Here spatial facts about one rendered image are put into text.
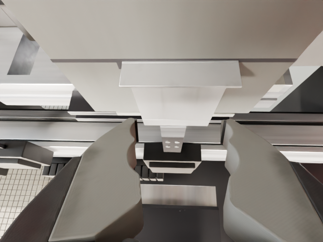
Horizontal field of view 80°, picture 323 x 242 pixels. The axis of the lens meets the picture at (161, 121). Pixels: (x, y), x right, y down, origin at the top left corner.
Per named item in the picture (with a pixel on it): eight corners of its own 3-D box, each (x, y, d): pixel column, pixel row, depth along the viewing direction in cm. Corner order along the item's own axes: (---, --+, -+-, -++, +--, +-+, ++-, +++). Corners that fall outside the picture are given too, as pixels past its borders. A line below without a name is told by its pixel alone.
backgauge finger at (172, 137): (217, 114, 27) (220, 150, 25) (194, 155, 51) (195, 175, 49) (130, 113, 27) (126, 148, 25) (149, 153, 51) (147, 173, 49)
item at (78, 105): (231, 91, 24) (234, 114, 23) (225, 102, 27) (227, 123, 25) (72, 90, 25) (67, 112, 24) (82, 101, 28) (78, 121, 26)
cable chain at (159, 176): (163, 165, 59) (163, 179, 57) (164, 168, 64) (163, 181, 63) (44, 162, 61) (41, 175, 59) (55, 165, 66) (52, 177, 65)
